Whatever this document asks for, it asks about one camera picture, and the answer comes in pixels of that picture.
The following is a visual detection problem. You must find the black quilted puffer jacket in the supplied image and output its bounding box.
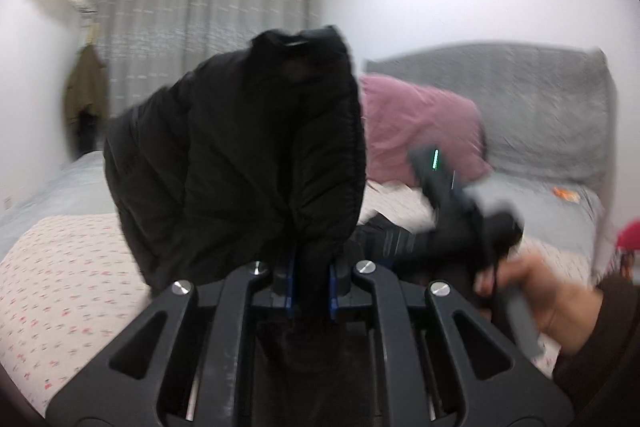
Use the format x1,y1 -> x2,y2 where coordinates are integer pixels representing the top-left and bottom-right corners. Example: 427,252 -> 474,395
103,26 -> 366,294

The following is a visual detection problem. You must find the person's right hand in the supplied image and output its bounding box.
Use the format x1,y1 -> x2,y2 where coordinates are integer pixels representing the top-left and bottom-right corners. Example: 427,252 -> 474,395
474,253 -> 603,357

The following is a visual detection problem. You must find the orange tag on bed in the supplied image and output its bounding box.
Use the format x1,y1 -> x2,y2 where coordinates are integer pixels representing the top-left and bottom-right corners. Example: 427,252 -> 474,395
552,186 -> 580,204

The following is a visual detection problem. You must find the cherry print bed sheet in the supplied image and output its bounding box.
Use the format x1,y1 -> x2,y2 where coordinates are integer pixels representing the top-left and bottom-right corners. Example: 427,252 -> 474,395
0,178 -> 591,413

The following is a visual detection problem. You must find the dark brown fleece sleeve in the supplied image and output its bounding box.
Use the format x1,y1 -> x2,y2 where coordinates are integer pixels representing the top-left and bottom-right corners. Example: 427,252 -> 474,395
552,275 -> 639,426

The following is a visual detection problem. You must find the pink velvet pillow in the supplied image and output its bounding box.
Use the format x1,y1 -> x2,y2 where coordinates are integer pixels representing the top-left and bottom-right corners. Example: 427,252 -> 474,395
360,74 -> 492,187

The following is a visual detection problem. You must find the grey padded headboard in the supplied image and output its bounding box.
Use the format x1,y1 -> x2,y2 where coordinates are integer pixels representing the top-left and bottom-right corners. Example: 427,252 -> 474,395
364,41 -> 614,193

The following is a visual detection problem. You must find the red object beside bed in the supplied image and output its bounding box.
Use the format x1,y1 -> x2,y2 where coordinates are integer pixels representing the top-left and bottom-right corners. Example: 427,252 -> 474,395
615,219 -> 640,281

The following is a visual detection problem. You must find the olive green hanging jacket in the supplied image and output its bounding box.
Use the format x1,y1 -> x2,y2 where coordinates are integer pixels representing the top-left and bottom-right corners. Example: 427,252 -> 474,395
62,43 -> 108,158

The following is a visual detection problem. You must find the grey dotted curtain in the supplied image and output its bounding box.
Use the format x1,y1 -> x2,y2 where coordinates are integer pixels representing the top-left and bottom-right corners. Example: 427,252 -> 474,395
94,0 -> 319,117

